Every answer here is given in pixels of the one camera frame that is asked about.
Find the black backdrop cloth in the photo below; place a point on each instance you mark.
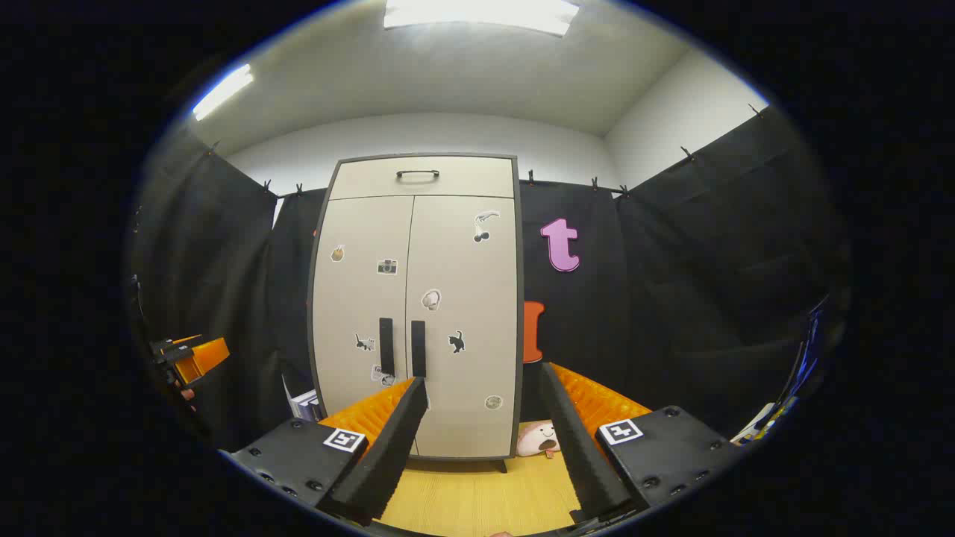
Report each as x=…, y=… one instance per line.
x=671, y=298

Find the beige double-door shoe cabinet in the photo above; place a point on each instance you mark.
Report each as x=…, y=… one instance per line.
x=518, y=298

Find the ceiling light panel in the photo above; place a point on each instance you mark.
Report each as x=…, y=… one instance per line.
x=222, y=92
x=477, y=15

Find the white and blue box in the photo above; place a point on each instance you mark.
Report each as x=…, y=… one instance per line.
x=306, y=406

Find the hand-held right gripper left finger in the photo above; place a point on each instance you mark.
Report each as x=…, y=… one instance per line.
x=388, y=455

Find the beige shoe cabinet door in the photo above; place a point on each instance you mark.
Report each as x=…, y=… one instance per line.
x=462, y=373
x=358, y=298

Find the white pink plush toy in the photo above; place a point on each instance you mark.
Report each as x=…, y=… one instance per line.
x=533, y=440

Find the white printed paper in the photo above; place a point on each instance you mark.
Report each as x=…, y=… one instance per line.
x=765, y=425

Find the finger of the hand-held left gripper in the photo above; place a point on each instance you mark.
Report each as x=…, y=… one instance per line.
x=205, y=358

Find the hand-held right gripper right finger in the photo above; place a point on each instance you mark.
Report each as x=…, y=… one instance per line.
x=578, y=455

